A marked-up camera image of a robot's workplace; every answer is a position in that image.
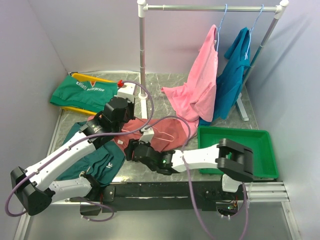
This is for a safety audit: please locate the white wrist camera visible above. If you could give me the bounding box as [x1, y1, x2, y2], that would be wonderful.
[139, 125, 155, 144]
[116, 80, 136, 102]

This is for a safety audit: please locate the light blue hanger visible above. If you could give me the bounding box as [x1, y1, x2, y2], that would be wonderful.
[215, 3, 228, 52]
[244, 4, 265, 60]

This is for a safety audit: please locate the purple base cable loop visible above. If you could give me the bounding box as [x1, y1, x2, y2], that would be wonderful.
[77, 199, 117, 223]

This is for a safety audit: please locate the light blue hanger right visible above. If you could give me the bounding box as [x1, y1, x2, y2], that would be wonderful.
[244, 4, 265, 60]

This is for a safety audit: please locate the yellow plastic tray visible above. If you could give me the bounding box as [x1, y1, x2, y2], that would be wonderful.
[60, 72, 115, 116]

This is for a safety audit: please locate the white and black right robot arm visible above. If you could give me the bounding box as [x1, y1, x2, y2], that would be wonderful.
[124, 138, 254, 200]

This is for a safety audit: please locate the pink t shirt on hanger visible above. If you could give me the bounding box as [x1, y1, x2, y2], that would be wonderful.
[161, 25, 218, 137]

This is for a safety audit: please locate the green printed t shirt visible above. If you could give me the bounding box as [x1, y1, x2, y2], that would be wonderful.
[50, 75, 118, 113]

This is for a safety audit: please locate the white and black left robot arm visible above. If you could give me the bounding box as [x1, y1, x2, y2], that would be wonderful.
[10, 95, 135, 216]

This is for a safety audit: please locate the salmon red t shirt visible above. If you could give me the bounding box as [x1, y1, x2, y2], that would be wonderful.
[94, 118, 188, 158]

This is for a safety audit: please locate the blue t shirt on hanger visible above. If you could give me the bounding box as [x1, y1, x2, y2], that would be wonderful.
[191, 25, 251, 121]

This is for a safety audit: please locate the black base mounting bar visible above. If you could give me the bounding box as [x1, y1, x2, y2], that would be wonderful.
[86, 181, 244, 212]

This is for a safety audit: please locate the silver clothes rack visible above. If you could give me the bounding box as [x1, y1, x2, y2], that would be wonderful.
[136, 0, 290, 122]

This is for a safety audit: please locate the dark teal t shirt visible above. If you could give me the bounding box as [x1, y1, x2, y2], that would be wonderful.
[56, 121, 127, 187]

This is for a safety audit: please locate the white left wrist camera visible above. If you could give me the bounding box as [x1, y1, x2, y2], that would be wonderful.
[116, 80, 136, 102]

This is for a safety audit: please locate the pink wire hanger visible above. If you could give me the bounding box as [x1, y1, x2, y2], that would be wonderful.
[114, 117, 177, 145]

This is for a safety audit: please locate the light blue hanger left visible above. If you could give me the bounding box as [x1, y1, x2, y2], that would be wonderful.
[215, 3, 228, 52]

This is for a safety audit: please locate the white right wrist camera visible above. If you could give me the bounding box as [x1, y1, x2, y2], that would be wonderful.
[139, 125, 155, 144]

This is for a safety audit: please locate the green plastic tray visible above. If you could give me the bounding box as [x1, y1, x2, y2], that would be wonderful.
[197, 126, 279, 179]

